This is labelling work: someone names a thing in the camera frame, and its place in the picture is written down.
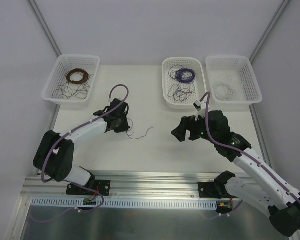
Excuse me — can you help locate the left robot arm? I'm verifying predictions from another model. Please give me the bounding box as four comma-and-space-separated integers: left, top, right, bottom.
33, 98, 130, 195

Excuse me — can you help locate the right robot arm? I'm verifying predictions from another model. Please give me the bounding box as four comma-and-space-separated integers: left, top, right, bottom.
171, 110, 300, 238

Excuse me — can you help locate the middle white perforated basket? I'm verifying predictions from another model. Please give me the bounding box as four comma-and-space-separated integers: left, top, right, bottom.
161, 57, 207, 110

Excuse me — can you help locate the white perforated basket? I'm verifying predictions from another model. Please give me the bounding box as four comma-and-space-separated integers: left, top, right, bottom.
205, 55, 263, 112
161, 57, 207, 110
42, 54, 101, 109

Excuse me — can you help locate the right white perforated basket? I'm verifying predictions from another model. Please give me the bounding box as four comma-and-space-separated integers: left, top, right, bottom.
205, 55, 263, 112

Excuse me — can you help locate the left white perforated basket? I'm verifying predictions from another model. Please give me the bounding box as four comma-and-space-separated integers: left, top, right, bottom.
42, 54, 101, 109

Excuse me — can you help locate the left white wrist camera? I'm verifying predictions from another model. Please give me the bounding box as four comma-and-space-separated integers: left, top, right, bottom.
108, 98, 116, 103

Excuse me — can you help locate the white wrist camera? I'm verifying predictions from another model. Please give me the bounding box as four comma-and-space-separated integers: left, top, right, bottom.
193, 100, 207, 121
108, 98, 116, 103

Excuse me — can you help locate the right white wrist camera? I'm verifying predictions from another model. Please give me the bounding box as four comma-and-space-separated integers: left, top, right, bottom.
193, 100, 207, 121

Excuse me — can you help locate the white coiled cable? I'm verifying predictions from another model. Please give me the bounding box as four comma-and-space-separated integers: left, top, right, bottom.
212, 82, 234, 102

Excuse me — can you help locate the purple coiled cable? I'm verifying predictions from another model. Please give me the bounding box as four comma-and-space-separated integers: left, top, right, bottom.
168, 64, 197, 92

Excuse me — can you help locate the brown coiled cable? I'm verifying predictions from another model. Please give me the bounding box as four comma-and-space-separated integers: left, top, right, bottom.
65, 68, 90, 85

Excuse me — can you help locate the aluminium mounting rail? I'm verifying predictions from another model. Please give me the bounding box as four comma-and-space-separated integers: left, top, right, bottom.
20, 170, 219, 200

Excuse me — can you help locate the white slotted cable duct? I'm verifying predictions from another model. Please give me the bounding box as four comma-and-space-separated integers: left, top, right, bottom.
31, 197, 217, 211

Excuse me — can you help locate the left aluminium frame post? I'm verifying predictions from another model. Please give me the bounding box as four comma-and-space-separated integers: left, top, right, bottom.
27, 0, 62, 58

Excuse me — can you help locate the aluminium frame post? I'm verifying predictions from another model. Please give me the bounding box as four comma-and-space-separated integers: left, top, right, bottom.
249, 0, 292, 64
27, 0, 62, 58

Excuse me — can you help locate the right aluminium frame post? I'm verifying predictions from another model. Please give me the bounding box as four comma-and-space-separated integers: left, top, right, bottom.
249, 0, 292, 64

